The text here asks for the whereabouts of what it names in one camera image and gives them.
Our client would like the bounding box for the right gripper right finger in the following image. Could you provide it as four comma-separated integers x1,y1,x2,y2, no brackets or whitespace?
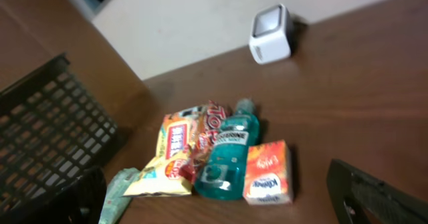
326,159,427,224

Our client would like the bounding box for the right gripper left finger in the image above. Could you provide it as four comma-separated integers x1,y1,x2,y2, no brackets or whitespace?
1,166,107,224

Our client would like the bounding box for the teal wet wipes pack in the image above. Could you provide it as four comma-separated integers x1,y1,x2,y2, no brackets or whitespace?
98,168,139,224

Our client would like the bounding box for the cream snack bag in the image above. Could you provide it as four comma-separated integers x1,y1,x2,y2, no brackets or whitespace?
123,104,207,197

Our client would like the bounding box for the small orange box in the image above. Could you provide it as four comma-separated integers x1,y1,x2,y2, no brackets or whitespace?
243,140,294,205

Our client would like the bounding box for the blue Listerine mouthwash bottle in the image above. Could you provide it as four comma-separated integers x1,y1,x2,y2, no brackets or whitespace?
194,98,260,201

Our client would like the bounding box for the chocolate bar wrapper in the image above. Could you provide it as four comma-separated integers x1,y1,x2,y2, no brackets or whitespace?
180,100,231,185

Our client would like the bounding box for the white barcode scanner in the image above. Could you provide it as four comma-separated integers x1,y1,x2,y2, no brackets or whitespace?
249,3,294,65

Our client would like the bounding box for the grey plastic basket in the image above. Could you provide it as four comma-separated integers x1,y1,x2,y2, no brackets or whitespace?
1,54,118,213

